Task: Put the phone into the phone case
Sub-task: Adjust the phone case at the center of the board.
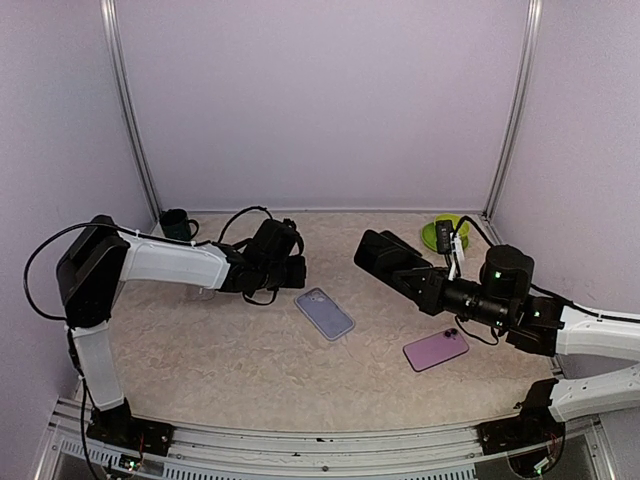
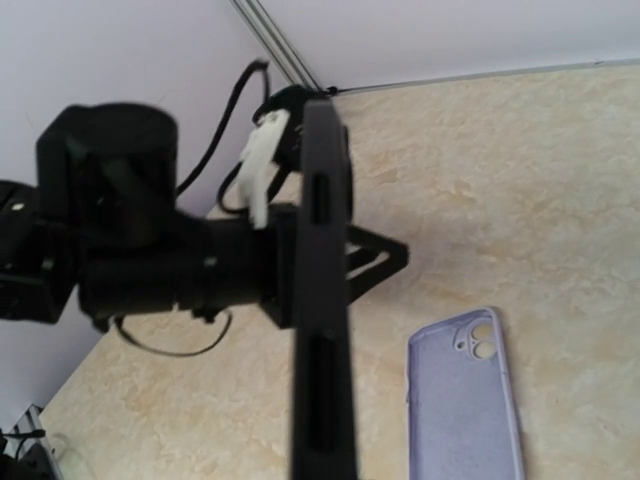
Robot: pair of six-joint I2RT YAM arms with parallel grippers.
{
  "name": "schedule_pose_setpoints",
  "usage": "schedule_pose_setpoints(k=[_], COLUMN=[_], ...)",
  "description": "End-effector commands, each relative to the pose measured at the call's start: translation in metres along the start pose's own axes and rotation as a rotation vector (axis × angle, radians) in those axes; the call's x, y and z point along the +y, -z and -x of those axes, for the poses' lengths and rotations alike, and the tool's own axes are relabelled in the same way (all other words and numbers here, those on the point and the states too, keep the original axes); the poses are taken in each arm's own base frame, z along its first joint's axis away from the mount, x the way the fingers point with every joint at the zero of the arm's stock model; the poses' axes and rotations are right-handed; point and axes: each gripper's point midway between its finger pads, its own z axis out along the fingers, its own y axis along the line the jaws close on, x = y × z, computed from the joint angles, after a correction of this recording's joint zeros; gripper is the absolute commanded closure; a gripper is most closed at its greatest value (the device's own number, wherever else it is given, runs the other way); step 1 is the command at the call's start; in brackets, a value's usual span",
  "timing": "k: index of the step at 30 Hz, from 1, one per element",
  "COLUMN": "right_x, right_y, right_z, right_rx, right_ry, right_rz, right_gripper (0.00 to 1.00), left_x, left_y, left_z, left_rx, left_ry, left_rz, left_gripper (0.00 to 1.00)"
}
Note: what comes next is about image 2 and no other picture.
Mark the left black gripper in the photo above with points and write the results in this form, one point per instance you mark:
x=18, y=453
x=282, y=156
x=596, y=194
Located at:
x=374, y=259

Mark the black phone face up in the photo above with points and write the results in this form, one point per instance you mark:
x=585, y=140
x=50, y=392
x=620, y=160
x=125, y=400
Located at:
x=323, y=438

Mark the left aluminium frame post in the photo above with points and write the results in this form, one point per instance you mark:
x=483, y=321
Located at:
x=281, y=51

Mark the lavender phone case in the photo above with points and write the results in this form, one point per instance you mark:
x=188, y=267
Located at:
x=462, y=418

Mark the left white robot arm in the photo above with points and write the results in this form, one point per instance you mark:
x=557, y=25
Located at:
x=102, y=224

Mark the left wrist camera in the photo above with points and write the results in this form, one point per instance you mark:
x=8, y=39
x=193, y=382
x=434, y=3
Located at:
x=272, y=151

